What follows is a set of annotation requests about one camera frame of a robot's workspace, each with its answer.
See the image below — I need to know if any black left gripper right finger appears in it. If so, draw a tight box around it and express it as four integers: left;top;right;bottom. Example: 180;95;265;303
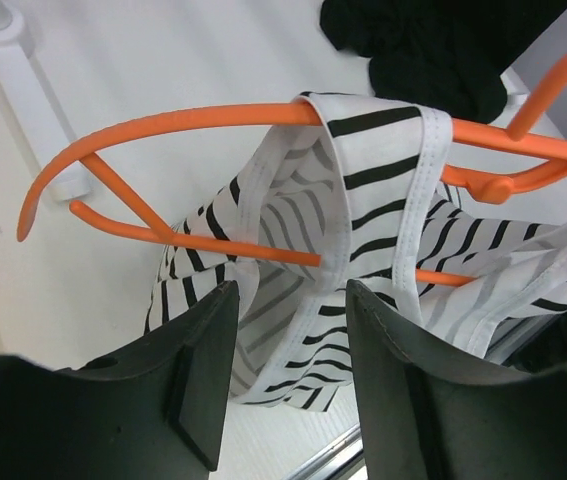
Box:
346;281;567;479

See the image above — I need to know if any orange plastic hanger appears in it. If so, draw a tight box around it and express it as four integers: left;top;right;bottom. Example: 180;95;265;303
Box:
16;54;567;267

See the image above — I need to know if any white garment rack frame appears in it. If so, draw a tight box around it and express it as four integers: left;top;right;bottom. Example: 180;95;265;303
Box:
0;0;95;202

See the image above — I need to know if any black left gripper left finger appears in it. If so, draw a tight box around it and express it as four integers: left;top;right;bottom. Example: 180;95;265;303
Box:
0;282;239;479

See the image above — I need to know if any white black striped tank top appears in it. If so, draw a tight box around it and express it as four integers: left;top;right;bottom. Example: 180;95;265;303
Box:
145;92;567;411

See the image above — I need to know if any aluminium rail base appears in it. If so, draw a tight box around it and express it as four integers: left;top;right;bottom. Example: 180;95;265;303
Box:
286;315;562;479

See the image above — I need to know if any black tank top hanging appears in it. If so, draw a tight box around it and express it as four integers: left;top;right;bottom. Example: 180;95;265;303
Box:
319;0;567;124

